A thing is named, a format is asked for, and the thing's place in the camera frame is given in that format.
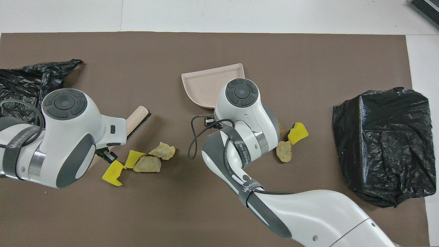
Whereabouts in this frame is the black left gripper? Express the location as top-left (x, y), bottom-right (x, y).
top-left (96, 148), bottom-right (119, 164)

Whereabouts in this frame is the yellow notched sponge piece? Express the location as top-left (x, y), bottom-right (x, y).
top-left (102, 160), bottom-right (127, 186)

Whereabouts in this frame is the yellow sponge wedge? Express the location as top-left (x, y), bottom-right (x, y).
top-left (124, 150), bottom-right (146, 168)

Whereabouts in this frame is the beige crumbly foam chunk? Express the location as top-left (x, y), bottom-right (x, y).
top-left (133, 155), bottom-right (162, 173)
top-left (276, 141), bottom-right (292, 163)
top-left (149, 142), bottom-right (176, 160)

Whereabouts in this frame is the beige plastic dustpan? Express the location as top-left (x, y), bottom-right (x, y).
top-left (181, 63), bottom-right (245, 109)

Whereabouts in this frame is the beige brush with black bristles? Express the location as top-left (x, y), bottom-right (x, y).
top-left (93, 106), bottom-right (152, 162)

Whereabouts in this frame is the black bag lined bin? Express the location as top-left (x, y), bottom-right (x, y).
top-left (332, 87), bottom-right (437, 208)
top-left (0, 59), bottom-right (83, 126)

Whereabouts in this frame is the brown paper table mat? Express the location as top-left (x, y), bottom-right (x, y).
top-left (0, 32), bottom-right (430, 247)

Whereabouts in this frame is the yellow sponge chunk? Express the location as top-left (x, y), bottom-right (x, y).
top-left (287, 122), bottom-right (309, 145)

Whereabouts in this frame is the dark grey ribbed device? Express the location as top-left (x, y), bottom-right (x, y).
top-left (410, 0), bottom-right (439, 30)

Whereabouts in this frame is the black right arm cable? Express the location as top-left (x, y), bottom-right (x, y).
top-left (188, 115), bottom-right (302, 196)

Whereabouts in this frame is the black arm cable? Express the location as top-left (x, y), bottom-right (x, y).
top-left (188, 115), bottom-right (302, 196)
top-left (0, 99), bottom-right (45, 148)

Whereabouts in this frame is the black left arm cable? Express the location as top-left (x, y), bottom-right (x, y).
top-left (0, 99), bottom-right (45, 148)

